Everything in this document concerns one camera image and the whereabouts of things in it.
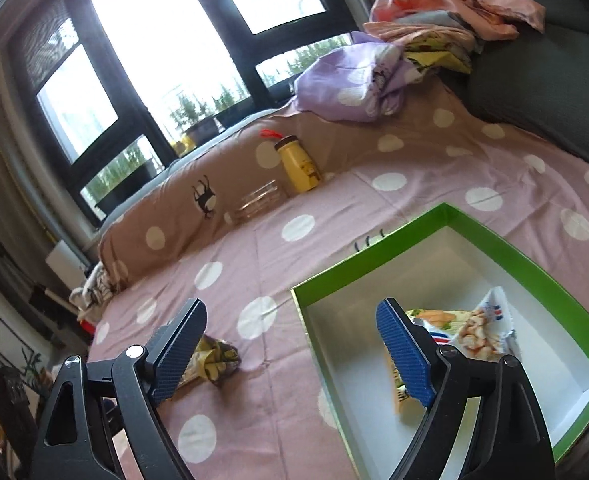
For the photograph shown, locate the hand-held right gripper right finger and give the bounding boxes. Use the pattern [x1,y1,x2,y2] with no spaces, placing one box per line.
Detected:
[375,297,558,480]

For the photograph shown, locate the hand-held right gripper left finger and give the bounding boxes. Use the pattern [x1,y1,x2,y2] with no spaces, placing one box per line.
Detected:
[29,297,208,480]

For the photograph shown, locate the yellow rice cracker packet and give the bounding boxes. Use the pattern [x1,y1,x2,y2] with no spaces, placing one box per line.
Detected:
[383,347,423,416]

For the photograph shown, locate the yellow brown snack packet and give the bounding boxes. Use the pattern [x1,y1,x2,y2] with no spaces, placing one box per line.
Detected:
[177,335,242,391]

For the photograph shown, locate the white blue nut packet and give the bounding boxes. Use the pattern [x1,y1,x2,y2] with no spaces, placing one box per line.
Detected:
[447,286,520,361]

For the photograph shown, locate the green cardboard box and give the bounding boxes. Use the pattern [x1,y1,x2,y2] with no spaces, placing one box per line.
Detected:
[289,202,589,480]

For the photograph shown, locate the white black striped cloth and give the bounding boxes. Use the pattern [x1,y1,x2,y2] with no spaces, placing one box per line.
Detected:
[69,265,125,311]

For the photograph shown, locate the pink dotted bed sheet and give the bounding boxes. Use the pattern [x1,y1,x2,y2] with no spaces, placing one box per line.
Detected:
[87,167,589,480]

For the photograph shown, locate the brown polka-dot pillow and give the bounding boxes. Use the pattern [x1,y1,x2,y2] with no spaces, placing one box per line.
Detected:
[97,87,589,293]

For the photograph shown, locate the green houseplant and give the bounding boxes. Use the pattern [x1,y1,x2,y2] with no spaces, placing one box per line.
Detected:
[4,350,45,391]

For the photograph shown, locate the clear glass jar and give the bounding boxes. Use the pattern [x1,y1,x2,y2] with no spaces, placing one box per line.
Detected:
[227,179,282,223]

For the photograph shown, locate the dark outdoor planter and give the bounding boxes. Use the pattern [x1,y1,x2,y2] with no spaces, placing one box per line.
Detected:
[167,95,225,148]
[94,160,165,211]

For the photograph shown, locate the purple dotted cloth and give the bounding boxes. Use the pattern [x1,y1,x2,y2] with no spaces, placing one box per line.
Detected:
[294,31,425,123]

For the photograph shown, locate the yellow printed cloth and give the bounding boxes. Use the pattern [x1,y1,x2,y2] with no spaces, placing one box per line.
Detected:
[405,30,483,73]

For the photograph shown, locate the dark grey cushion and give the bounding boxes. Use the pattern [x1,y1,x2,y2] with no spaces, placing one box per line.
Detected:
[445,0,589,171]

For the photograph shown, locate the pink orange cloth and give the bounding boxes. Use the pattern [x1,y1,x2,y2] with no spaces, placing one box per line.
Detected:
[363,0,546,43]

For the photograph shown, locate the yellow bottle with red strap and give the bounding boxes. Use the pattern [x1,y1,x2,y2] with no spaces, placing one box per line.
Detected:
[259,129,324,195]

